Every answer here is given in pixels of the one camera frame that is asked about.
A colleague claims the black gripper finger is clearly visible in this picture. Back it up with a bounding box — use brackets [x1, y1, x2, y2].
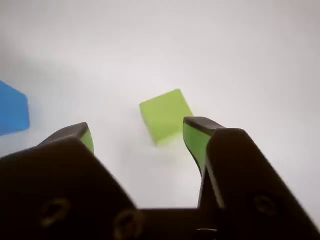
[182, 115, 320, 240]
[0, 121, 151, 240]

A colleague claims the green cube block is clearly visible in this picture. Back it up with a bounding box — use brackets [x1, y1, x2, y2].
[138, 87, 195, 147]

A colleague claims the blue cube block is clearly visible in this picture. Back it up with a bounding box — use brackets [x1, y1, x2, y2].
[0, 79, 31, 136]

